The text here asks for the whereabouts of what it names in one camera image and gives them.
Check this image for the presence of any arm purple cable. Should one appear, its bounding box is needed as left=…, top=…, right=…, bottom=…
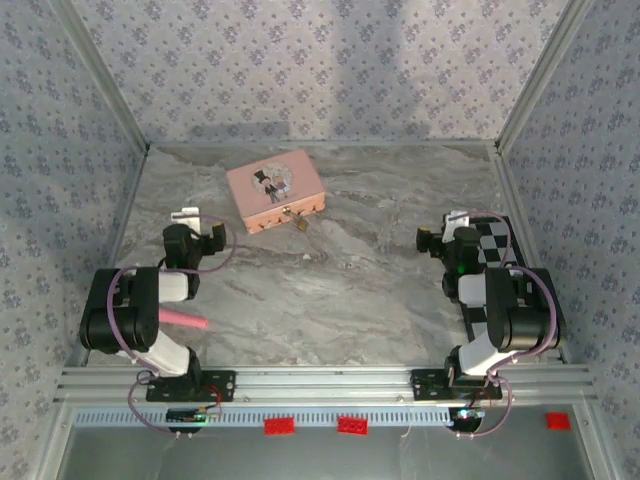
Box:
left=449, top=209, right=561, bottom=442
left=108, top=213, right=237, bottom=440

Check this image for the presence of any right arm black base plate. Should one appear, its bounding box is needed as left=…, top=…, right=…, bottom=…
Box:
left=410, top=368, right=504, bottom=402

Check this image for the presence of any pink marker pen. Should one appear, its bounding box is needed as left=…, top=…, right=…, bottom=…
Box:
left=158, top=308, right=212, bottom=331

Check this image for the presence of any aluminium mounting rail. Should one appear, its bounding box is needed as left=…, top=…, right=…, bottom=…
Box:
left=53, top=364, right=597, bottom=405

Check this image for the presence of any pink wedding print box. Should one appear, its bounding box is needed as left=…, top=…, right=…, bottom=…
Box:
left=224, top=148, right=327, bottom=236

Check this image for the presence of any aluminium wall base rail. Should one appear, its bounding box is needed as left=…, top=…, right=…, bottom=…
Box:
left=148, top=139, right=497, bottom=150

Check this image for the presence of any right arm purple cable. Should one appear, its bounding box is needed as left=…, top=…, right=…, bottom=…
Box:
left=449, top=209, right=561, bottom=442

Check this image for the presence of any grey slotted cable duct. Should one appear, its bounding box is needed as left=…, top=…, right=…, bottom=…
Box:
left=73, top=405, right=457, bottom=427

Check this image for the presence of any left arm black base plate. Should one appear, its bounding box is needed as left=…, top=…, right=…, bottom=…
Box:
left=145, top=369, right=237, bottom=404

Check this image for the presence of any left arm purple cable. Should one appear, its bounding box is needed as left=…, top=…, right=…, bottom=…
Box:
left=108, top=213, right=237, bottom=440

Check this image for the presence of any aluminium side base rail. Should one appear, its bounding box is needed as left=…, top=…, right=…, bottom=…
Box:
left=68, top=147, right=151, bottom=367
left=492, top=148, right=571, bottom=362

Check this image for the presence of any black white chessboard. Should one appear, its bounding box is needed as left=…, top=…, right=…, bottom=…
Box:
left=462, top=213, right=569, bottom=351

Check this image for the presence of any aluminium corner post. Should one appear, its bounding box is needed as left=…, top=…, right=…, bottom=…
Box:
left=494, top=0, right=597, bottom=151
left=49, top=0, right=151, bottom=151

